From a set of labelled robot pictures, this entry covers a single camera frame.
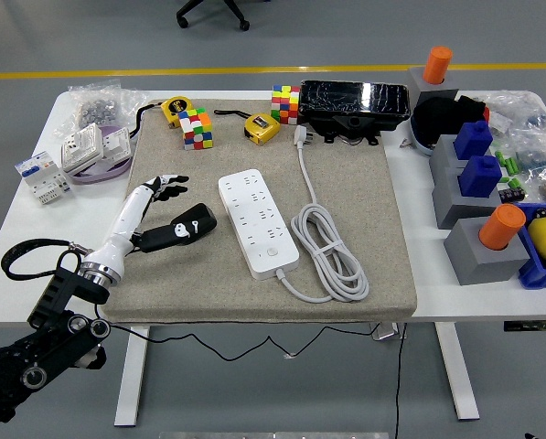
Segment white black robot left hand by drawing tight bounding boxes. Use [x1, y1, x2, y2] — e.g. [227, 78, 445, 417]
[84, 173, 210, 275]

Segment black plug adapter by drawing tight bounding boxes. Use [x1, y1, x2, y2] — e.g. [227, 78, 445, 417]
[177, 203, 218, 243]

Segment white power strip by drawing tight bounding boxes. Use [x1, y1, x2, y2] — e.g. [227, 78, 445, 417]
[217, 168, 301, 281]

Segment thin black plug cord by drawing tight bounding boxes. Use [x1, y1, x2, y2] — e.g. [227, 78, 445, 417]
[93, 301, 379, 362]

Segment white table leg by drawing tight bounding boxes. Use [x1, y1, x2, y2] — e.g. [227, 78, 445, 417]
[113, 325, 151, 429]
[434, 322, 481, 422]

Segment white blue circuit breaker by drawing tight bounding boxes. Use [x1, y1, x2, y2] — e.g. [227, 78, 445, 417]
[14, 150, 75, 206]

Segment clear bag of metal nuts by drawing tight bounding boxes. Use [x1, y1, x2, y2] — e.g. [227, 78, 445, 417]
[55, 80, 148, 138]

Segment colourful puzzle cube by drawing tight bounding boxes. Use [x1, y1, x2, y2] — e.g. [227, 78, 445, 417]
[271, 84, 301, 125]
[178, 107, 215, 151]

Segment yellow tape measure round label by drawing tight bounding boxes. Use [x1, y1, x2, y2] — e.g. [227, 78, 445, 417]
[132, 95, 196, 138]

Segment yellow tape measure black window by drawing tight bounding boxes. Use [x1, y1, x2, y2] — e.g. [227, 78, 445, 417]
[213, 108, 282, 146]

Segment blue storage bin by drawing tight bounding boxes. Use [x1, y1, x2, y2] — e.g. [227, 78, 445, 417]
[512, 202, 546, 290]

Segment grey block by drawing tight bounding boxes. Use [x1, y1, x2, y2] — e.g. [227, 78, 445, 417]
[431, 166, 511, 230]
[443, 218, 531, 287]
[428, 134, 466, 177]
[403, 66, 461, 115]

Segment orange cylinder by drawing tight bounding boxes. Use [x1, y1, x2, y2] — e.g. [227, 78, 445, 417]
[477, 203, 528, 252]
[423, 45, 455, 86]

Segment grey-brown mat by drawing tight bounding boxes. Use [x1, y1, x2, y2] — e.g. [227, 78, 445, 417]
[101, 98, 419, 324]

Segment black office chair base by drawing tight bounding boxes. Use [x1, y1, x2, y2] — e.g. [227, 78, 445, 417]
[175, 0, 251, 32]

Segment small black components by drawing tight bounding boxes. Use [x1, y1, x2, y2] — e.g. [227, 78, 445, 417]
[498, 179, 526, 204]

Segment black glossy device box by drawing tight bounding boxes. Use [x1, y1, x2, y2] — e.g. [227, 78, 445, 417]
[298, 80, 412, 147]

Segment blue block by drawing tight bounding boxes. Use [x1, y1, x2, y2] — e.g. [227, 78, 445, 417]
[453, 119, 494, 161]
[456, 155, 504, 198]

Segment black cloth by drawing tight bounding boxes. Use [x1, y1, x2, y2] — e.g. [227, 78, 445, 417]
[412, 93, 488, 147]

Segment purple tape ring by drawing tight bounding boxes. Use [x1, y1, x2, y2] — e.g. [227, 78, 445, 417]
[66, 123, 134, 186]

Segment white wall socket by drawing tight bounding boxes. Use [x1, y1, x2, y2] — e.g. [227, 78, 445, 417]
[60, 123, 105, 174]

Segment black hanging cable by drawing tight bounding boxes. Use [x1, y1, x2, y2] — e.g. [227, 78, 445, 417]
[393, 323, 404, 439]

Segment metal bracket under table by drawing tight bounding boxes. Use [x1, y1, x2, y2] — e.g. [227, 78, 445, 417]
[371, 323, 407, 342]

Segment white power strip cord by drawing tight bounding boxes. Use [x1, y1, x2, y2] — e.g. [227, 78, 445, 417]
[275, 125, 370, 304]

